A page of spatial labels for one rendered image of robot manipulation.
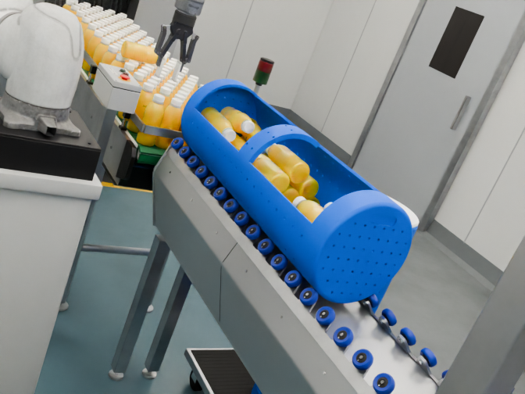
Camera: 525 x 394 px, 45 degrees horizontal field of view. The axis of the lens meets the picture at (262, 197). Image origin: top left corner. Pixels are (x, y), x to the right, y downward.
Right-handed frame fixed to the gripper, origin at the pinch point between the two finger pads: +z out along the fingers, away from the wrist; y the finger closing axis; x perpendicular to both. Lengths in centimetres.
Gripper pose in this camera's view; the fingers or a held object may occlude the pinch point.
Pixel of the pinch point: (168, 69)
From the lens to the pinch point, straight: 225.2
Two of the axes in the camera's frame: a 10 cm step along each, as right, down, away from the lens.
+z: -3.5, 8.8, 3.3
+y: 8.2, 1.2, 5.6
